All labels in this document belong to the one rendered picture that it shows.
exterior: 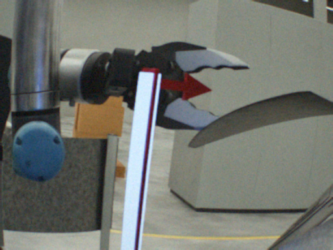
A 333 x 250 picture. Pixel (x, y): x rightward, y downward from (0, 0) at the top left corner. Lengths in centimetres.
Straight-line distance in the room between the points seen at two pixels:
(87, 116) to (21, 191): 628
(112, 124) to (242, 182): 238
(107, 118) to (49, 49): 795
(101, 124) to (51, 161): 796
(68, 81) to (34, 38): 12
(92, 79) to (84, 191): 186
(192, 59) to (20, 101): 22
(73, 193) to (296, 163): 472
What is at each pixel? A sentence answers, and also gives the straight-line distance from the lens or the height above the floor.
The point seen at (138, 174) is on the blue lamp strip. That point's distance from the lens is 60.
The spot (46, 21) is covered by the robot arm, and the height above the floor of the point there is 125.
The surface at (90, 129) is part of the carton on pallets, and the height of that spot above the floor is 56.
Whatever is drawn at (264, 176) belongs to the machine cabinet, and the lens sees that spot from 705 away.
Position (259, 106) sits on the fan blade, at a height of 117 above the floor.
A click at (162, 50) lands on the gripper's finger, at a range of 87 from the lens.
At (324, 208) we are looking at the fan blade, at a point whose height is 104.
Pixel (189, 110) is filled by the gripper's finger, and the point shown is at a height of 115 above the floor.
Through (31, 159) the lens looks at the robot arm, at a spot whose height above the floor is 108.
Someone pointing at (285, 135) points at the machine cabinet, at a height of 86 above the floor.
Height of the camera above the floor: 118
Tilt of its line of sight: 3 degrees down
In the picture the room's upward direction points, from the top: 7 degrees clockwise
